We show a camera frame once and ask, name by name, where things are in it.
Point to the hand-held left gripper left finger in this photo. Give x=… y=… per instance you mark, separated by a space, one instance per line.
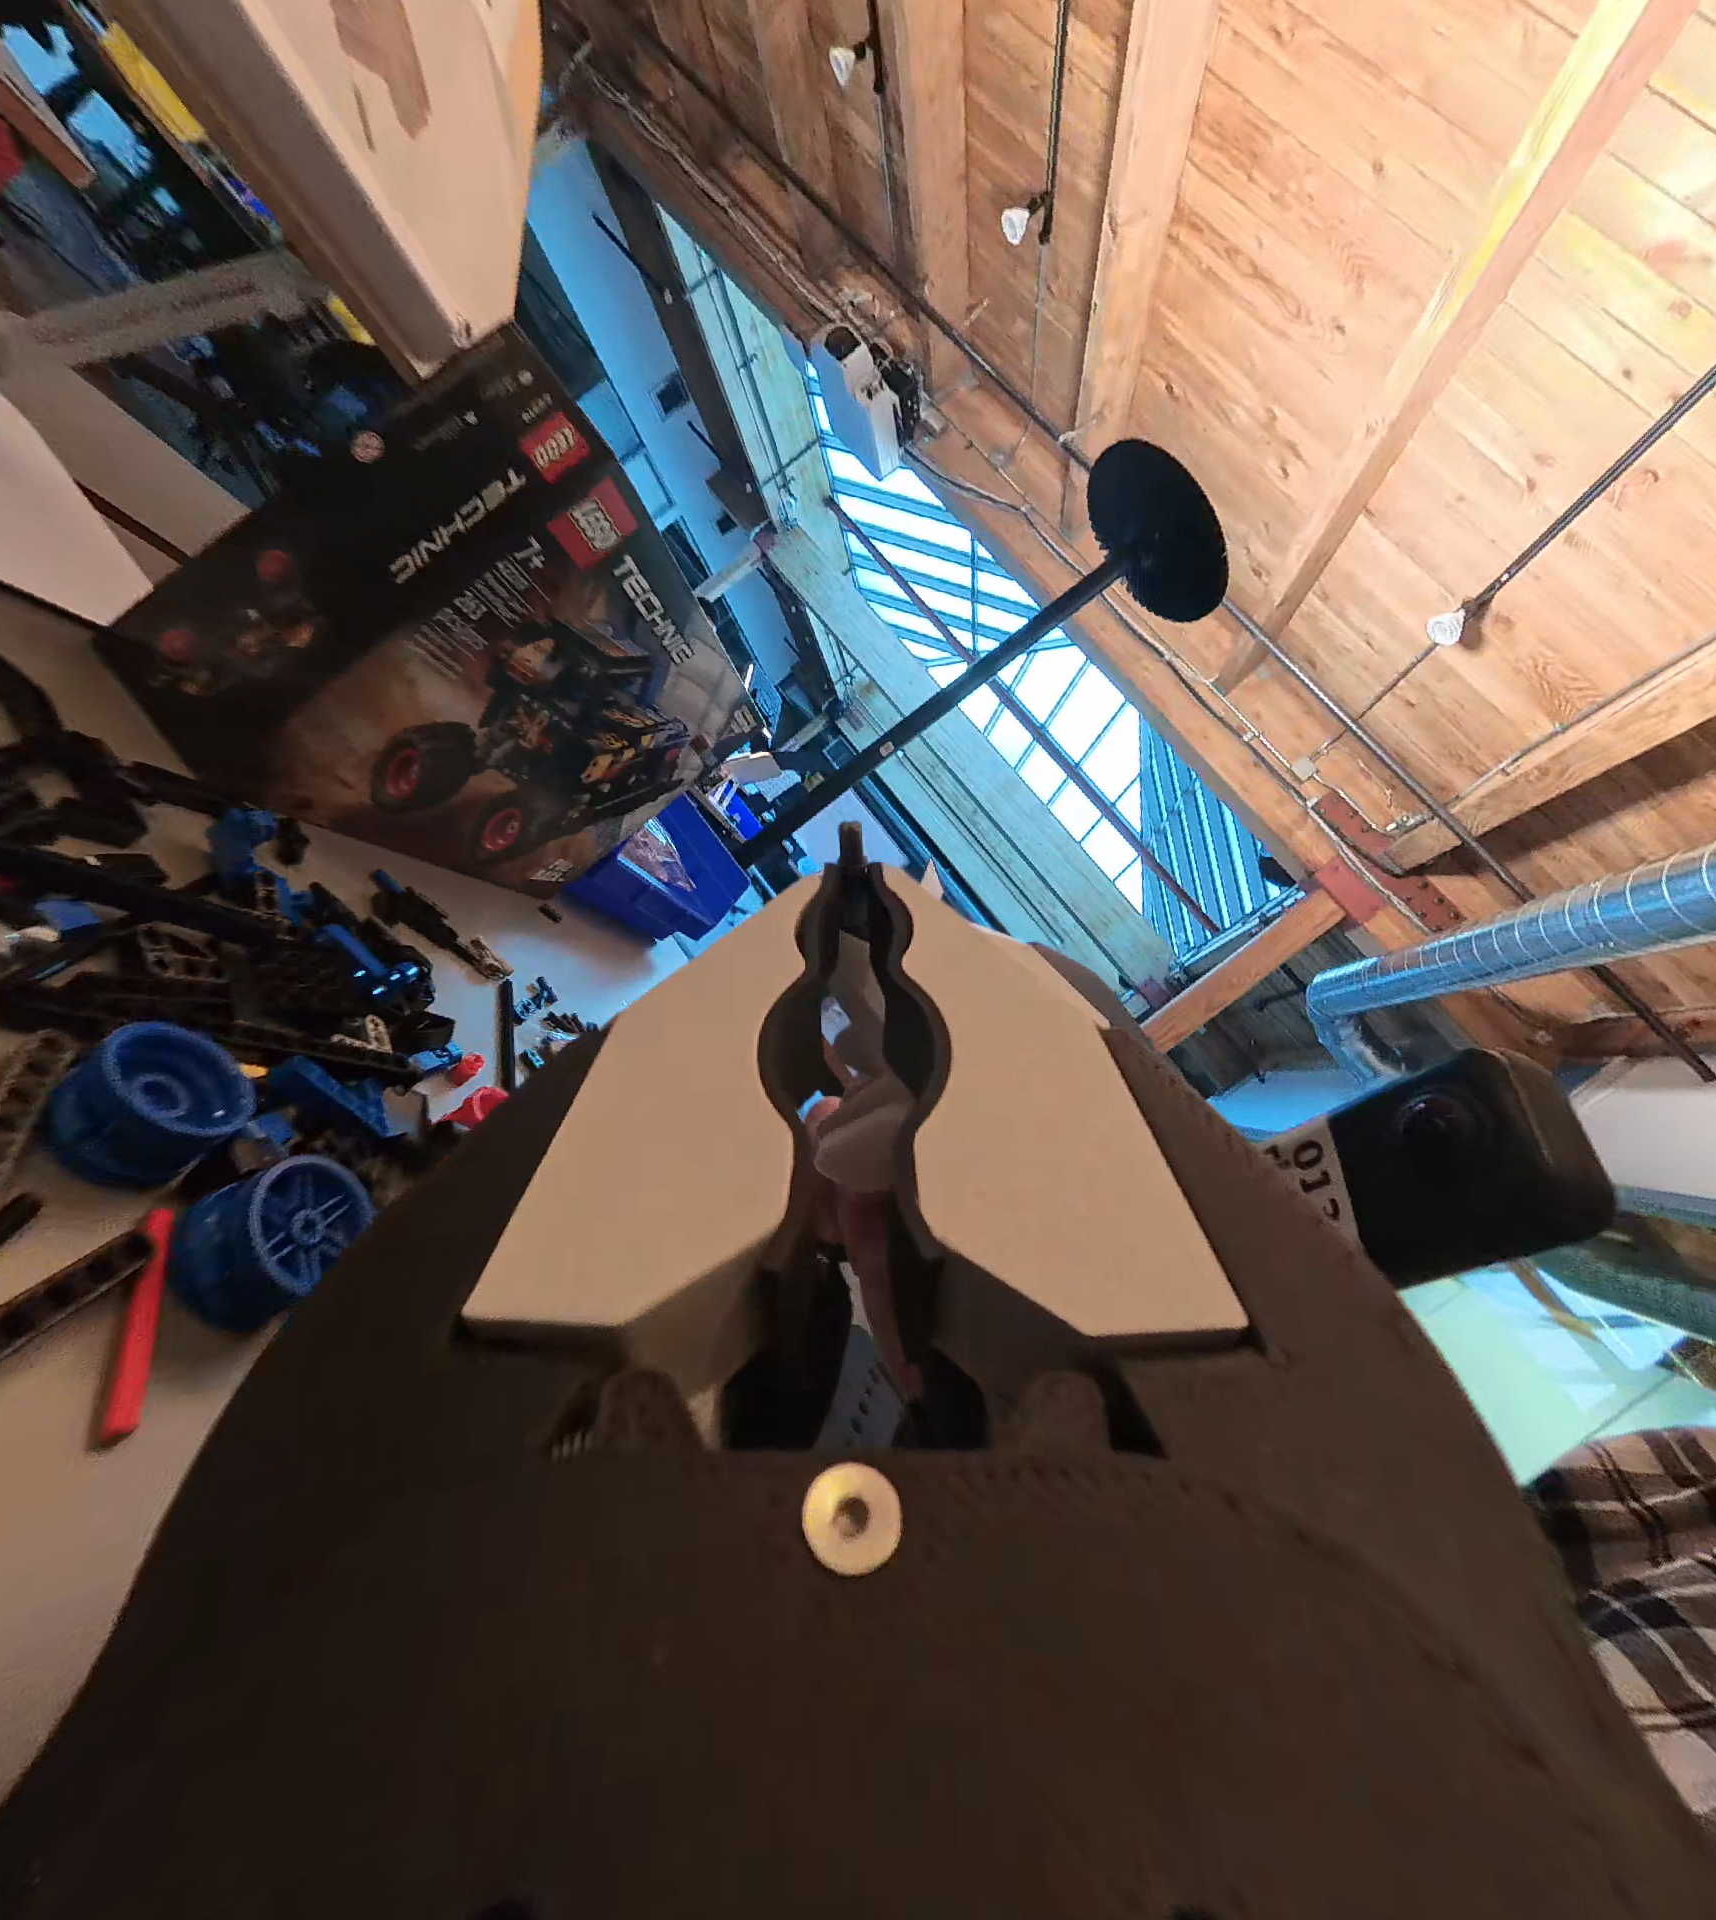
x=632 y=1200

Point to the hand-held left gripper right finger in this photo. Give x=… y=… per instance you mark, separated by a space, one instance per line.
x=1083 y=1200

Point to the dark grey axle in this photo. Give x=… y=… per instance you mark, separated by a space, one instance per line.
x=852 y=871

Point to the pile of small loose pins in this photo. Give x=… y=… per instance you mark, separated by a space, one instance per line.
x=550 y=1029

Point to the long black axle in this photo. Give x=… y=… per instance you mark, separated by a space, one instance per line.
x=506 y=1034

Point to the small red connector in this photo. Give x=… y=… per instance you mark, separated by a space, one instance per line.
x=465 y=1069

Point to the blue plastic bin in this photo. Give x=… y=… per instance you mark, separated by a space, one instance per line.
x=662 y=878

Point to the blue wheel hub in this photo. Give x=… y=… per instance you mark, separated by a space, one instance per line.
x=273 y=1244
x=147 y=1102

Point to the glass skylight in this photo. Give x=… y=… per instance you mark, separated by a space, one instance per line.
x=1068 y=704

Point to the pile of loose building parts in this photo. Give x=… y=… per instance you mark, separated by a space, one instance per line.
x=198 y=961

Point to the red axle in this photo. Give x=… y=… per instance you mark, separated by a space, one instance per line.
x=134 y=1334

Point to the black steel pole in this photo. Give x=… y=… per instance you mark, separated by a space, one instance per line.
x=979 y=674

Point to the ceiling spot lamp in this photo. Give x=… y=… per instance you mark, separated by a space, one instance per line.
x=1023 y=223
x=848 y=62
x=1451 y=627

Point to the printed toy set box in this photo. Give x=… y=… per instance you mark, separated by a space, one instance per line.
x=423 y=645

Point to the white ceiling projector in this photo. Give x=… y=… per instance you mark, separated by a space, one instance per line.
x=867 y=405

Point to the wooden post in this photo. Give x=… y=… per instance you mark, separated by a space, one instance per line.
x=1233 y=975

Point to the silver ventilation duct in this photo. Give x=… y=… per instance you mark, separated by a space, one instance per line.
x=1622 y=914

